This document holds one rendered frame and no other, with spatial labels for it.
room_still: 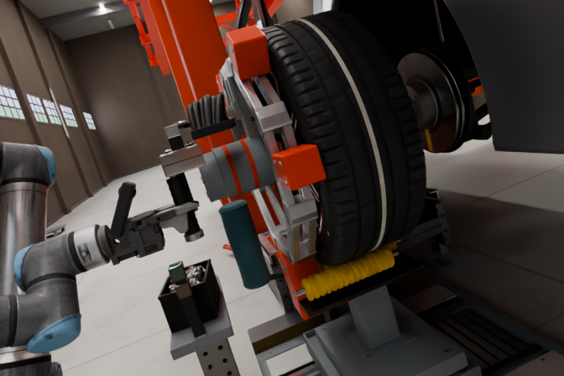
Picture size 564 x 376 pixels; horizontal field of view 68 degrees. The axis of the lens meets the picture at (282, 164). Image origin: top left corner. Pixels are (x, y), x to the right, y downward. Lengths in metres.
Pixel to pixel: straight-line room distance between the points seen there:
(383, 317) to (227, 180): 0.61
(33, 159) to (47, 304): 0.54
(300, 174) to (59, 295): 0.51
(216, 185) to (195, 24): 0.76
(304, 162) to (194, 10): 1.00
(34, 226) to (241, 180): 0.57
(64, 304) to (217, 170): 0.44
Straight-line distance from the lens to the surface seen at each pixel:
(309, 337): 1.65
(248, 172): 1.07
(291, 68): 0.89
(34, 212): 1.31
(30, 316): 0.91
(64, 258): 0.96
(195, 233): 0.95
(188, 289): 1.17
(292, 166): 0.79
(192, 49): 1.63
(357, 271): 1.12
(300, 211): 0.90
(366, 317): 1.29
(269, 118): 0.87
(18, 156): 1.35
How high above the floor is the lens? 0.97
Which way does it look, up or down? 8 degrees down
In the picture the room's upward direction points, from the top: 17 degrees counter-clockwise
